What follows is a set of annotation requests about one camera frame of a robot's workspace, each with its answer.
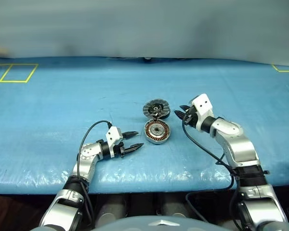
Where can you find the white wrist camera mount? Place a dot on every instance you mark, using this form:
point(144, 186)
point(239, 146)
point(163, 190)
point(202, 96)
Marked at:
point(203, 103)
point(113, 134)

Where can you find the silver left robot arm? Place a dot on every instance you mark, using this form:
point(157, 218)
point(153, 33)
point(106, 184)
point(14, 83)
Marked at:
point(86, 156)

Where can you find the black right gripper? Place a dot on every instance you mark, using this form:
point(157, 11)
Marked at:
point(192, 118)

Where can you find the blue plastic table cover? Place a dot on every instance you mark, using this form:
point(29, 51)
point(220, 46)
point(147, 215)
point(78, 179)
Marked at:
point(86, 96)

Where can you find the grey robot chest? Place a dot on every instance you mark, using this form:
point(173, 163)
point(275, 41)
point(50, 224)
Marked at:
point(144, 225)

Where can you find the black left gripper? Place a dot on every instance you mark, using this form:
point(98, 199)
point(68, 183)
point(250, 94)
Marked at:
point(117, 149)

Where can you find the small dark round object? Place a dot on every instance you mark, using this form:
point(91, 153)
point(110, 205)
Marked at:
point(147, 58)

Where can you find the dark grey rounded cylinder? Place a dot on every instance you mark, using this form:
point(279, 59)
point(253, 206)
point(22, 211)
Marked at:
point(169, 205)
point(112, 207)

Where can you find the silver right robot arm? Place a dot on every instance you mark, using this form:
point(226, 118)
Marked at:
point(238, 144)

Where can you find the silver finned motor cover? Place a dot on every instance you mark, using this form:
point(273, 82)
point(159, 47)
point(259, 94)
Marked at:
point(154, 109)

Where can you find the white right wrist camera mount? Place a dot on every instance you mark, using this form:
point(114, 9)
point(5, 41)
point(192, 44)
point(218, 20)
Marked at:
point(203, 103)

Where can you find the motor stator with copper windings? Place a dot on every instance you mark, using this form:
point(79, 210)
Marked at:
point(156, 131)

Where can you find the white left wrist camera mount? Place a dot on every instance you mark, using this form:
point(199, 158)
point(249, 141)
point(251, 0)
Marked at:
point(113, 134)

